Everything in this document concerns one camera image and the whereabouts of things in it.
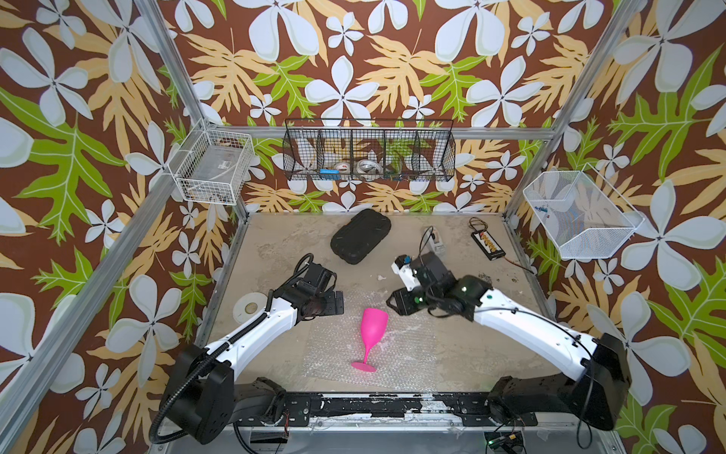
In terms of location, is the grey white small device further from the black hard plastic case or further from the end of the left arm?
the end of the left arm

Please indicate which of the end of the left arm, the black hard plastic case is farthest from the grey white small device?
the end of the left arm

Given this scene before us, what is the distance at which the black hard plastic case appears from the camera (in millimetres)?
1042
